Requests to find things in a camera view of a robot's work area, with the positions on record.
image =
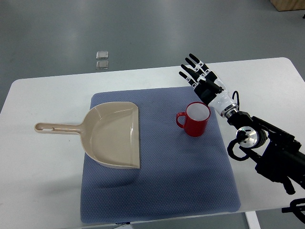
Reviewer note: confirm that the upper metal floor plate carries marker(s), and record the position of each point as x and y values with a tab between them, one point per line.
102	55

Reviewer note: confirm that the red cup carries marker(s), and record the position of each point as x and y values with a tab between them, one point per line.
194	119

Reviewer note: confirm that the beige plastic dustpan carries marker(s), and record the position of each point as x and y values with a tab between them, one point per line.
109	134

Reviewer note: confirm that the metal floor plate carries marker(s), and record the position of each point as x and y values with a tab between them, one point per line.
102	65
102	55

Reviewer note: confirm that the wooden box corner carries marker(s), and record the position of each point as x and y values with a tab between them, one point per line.
288	5

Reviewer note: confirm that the lower metal floor plate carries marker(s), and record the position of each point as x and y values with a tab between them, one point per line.
102	65

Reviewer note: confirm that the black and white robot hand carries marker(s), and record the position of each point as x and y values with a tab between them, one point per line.
208	87

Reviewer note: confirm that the blue-grey fabric mat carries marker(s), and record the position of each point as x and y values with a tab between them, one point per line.
179	175

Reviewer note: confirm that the white table leg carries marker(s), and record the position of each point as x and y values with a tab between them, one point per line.
252	220

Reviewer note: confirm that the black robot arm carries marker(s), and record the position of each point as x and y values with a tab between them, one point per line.
276	153

